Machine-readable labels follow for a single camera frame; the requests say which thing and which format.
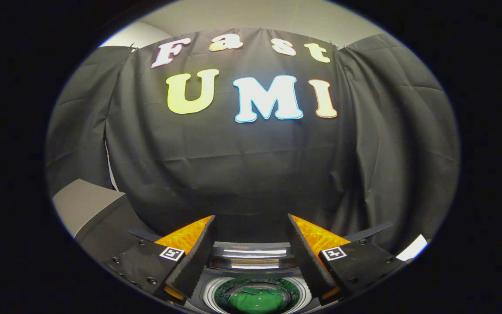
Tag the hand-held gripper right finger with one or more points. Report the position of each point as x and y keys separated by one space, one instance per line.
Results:
x=307 y=257

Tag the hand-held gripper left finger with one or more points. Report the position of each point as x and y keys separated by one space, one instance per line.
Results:
x=196 y=257

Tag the green polo shirt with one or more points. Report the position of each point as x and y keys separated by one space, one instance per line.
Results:
x=255 y=301

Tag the black backdrop cloth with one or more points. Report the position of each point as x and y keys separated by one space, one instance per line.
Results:
x=233 y=174

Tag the white paper sheet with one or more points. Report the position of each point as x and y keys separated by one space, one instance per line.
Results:
x=413 y=248

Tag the grey side table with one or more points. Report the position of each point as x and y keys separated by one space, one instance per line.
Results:
x=81 y=203

